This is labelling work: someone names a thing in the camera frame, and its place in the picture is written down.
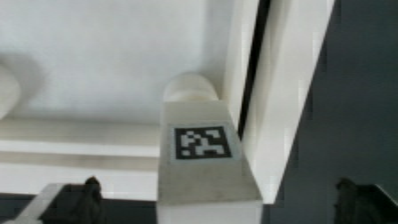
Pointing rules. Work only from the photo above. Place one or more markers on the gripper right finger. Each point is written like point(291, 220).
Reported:
point(364, 205)

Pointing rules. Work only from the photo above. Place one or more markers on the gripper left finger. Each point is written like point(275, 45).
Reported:
point(68, 204)

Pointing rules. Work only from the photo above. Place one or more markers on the white square table top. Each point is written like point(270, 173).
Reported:
point(94, 51)

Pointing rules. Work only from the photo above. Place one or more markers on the white table leg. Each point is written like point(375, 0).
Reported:
point(208, 193)

